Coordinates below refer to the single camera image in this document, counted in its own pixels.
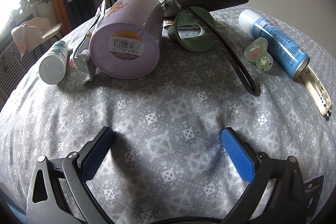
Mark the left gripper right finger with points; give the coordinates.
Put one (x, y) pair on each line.
(286, 203)

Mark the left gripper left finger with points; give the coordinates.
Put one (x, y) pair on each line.
(46, 202)

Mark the dark printed card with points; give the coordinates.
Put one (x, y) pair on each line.
(313, 189)

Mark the grey patterned bed cover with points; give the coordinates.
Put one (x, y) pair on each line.
(167, 160)

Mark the white small bottle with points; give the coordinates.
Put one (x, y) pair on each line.
(52, 68)

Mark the silver foil packet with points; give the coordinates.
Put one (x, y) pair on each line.
(80, 57)

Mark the blue aerosol spray can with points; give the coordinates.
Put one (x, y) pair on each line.
(285, 50)

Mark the green glitter pacifier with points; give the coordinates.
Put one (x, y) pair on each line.
(257, 53)

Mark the white chair with cloth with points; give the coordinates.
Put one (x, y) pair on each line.
(33, 33)

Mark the purple cylindrical canister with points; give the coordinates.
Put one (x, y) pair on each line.
(126, 45)

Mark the green round hand mirror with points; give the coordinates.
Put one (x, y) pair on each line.
(189, 34)

